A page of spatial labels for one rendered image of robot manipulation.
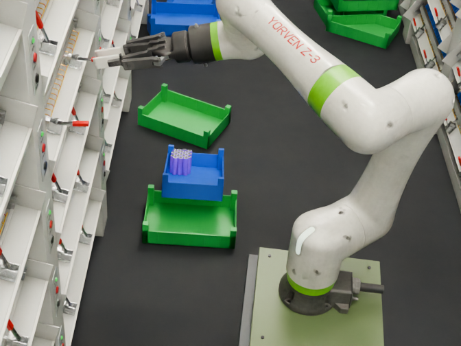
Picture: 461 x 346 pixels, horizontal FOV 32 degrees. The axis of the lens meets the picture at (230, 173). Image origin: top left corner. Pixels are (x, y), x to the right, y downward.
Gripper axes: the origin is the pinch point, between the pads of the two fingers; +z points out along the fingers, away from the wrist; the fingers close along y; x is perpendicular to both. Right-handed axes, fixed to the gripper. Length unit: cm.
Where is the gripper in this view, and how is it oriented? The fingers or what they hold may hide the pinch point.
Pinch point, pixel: (108, 58)
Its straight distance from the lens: 197.8
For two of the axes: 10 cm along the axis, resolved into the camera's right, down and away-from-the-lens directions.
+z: -9.8, 1.3, 1.3
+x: -1.8, -7.6, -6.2
